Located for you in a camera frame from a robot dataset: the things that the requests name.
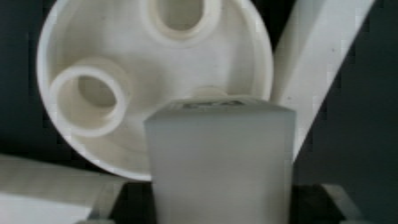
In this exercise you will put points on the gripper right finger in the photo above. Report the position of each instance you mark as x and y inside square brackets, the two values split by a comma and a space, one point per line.
[322, 206]

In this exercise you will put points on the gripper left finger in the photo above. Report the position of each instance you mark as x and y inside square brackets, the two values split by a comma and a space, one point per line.
[125, 205]

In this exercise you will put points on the white stool leg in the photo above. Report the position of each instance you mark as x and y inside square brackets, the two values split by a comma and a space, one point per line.
[221, 150]

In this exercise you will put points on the white round stool seat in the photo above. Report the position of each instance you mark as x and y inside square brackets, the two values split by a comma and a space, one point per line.
[132, 53]

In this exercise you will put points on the white U-shaped boundary frame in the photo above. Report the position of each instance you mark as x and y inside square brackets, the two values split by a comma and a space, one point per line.
[48, 193]

